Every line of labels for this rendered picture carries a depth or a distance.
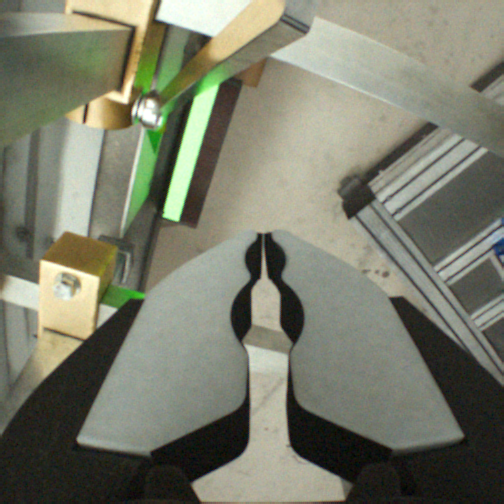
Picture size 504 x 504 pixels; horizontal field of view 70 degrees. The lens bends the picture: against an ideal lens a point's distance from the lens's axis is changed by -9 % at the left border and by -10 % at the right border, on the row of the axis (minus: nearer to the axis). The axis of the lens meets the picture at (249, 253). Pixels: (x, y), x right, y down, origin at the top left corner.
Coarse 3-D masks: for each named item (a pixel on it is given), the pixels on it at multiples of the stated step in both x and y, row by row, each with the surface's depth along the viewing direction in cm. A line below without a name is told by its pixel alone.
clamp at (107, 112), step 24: (72, 0) 19; (96, 0) 19; (120, 0) 19; (144, 0) 19; (120, 24) 19; (144, 24) 20; (144, 48) 21; (144, 72) 23; (120, 96) 22; (72, 120) 23; (96, 120) 22; (120, 120) 23
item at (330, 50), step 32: (160, 0) 20; (192, 0) 20; (224, 0) 20; (320, 32) 21; (352, 32) 20; (320, 64) 21; (352, 64) 21; (384, 64) 21; (416, 64) 21; (384, 96) 22; (416, 96) 22; (448, 96) 22; (480, 96) 22; (448, 128) 23; (480, 128) 23
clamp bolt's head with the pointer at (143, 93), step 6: (144, 90) 24; (138, 96) 23; (144, 96) 23; (138, 102) 23; (144, 102) 23; (138, 108) 24; (132, 114) 23; (138, 114) 24; (132, 120) 24; (138, 120) 24; (162, 120) 24; (162, 126) 34; (162, 132) 35
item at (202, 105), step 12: (204, 96) 37; (192, 108) 38; (204, 108) 38; (192, 120) 39; (204, 120) 39; (192, 132) 39; (192, 144) 40; (180, 156) 41; (192, 156) 41; (180, 168) 41; (192, 168) 41; (180, 180) 42; (180, 192) 43; (168, 204) 43; (180, 204) 43; (168, 216) 44
